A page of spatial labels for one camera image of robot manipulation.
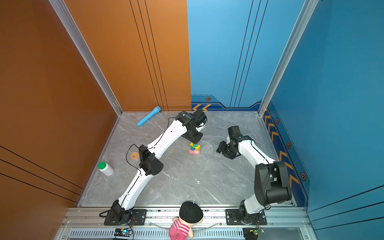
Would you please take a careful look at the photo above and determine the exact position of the green circuit board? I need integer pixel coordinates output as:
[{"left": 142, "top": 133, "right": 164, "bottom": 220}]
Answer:
[{"left": 114, "top": 228, "right": 134, "bottom": 240}]

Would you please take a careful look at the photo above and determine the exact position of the blue toy microphone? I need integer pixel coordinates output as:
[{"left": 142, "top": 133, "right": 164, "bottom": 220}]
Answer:
[{"left": 137, "top": 106, "right": 162, "bottom": 127}]

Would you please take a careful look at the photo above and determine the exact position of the dark pink wood block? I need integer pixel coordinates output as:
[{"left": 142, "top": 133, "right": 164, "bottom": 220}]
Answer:
[{"left": 189, "top": 149, "right": 201, "bottom": 155}]

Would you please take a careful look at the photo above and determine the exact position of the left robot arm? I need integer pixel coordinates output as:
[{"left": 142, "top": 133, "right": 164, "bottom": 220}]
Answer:
[{"left": 108, "top": 110, "right": 207, "bottom": 226}]

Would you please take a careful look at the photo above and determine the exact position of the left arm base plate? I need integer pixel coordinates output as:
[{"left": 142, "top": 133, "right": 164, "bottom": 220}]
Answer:
[{"left": 104, "top": 209, "right": 147, "bottom": 227}]

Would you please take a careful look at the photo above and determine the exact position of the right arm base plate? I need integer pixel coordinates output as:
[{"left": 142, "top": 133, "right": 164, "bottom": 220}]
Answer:
[{"left": 225, "top": 209, "right": 268, "bottom": 226}]

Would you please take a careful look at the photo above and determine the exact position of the doll with black hat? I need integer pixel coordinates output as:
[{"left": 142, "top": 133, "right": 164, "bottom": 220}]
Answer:
[{"left": 169, "top": 201, "right": 204, "bottom": 240}]

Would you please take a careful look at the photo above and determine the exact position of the green cap white bottle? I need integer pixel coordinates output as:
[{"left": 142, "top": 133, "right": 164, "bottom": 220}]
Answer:
[{"left": 98, "top": 162, "right": 114, "bottom": 177}]

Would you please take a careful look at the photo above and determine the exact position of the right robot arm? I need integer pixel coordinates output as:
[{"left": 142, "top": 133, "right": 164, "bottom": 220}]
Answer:
[{"left": 217, "top": 126, "right": 292, "bottom": 225}]

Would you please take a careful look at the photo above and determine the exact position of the right small circuit board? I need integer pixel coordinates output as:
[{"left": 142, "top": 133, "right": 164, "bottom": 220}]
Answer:
[{"left": 253, "top": 229, "right": 264, "bottom": 236}]

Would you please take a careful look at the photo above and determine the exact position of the aluminium front rail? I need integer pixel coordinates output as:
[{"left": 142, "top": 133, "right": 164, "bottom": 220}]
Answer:
[{"left": 55, "top": 203, "right": 316, "bottom": 240}]

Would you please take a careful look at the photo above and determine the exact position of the orange tape roll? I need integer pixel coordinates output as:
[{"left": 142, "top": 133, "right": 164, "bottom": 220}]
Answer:
[{"left": 131, "top": 152, "right": 140, "bottom": 161}]

